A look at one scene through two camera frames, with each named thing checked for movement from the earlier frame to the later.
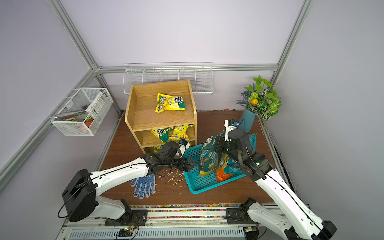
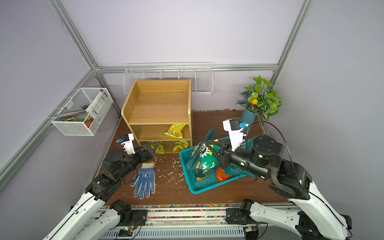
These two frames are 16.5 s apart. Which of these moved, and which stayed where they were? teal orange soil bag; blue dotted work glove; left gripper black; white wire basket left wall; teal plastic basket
Moved: left gripper black
Stayed: blue dotted work glove; white wire basket left wall; teal orange soil bag; teal plastic basket
